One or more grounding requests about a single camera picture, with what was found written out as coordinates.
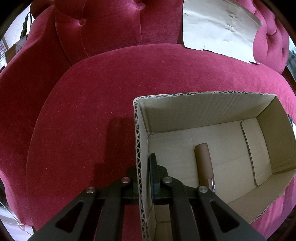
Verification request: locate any brown lip gloss tube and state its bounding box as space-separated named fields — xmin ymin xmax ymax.
xmin=194 ymin=143 xmax=216 ymax=193

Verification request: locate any red velvet tufted armchair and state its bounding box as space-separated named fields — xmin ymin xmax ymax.
xmin=1 ymin=1 xmax=295 ymax=228

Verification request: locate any small brown cardboard box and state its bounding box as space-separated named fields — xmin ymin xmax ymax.
xmin=5 ymin=36 xmax=27 ymax=64

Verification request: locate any crumpled brown paper sheet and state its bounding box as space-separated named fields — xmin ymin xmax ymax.
xmin=182 ymin=1 xmax=262 ymax=64

